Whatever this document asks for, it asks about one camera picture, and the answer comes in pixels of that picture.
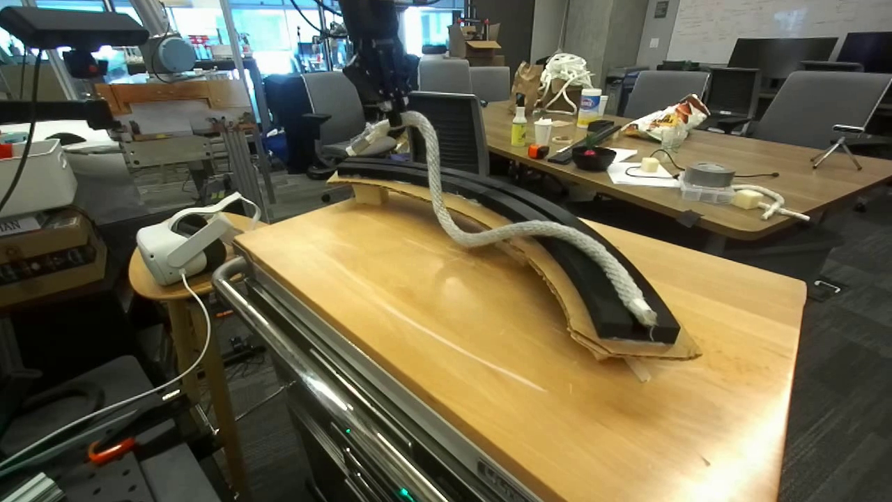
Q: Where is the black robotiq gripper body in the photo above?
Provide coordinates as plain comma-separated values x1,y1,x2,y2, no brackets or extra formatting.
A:
339,0,419,116

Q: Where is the white braided rope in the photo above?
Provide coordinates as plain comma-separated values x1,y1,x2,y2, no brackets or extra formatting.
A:
343,108,660,333

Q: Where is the black curved track object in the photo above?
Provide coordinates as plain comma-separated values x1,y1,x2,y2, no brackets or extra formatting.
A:
336,160,681,346

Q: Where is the grey office chair left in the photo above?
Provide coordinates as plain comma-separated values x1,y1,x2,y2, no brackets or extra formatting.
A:
304,72,364,165

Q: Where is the dark grey office chair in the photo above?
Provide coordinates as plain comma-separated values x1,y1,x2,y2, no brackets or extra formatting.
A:
409,88,491,176

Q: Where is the black bowl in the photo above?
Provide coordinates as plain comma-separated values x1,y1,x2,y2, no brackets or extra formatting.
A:
572,148,615,174

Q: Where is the white bottle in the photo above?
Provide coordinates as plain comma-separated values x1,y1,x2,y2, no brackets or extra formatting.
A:
576,86,605,128

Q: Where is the white paper sheet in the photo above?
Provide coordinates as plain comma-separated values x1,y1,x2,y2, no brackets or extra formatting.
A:
607,148,681,189

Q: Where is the white VR headset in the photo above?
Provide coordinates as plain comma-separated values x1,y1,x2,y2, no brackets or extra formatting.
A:
136,192,261,285

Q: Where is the chips snack bag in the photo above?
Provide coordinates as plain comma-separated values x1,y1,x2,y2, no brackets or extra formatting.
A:
621,94,710,146

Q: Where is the round wooden stool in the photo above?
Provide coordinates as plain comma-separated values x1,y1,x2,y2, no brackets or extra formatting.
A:
127,249,249,498

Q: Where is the grey tape roll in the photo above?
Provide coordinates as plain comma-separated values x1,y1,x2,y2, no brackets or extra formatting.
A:
682,161,732,186

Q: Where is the long wooden office table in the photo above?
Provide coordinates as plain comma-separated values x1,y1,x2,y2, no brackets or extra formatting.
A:
481,101,892,239

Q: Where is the grey office chair right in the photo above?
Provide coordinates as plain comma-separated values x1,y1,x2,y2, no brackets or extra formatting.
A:
750,69,892,148

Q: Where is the bundle of white rope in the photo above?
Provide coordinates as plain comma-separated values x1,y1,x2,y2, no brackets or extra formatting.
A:
537,49,597,116

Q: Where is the white headset cable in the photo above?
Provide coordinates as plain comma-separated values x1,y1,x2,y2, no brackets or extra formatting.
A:
0,270,214,471

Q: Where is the metal cart with handle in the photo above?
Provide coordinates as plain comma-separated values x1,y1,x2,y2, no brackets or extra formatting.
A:
211,256,537,502

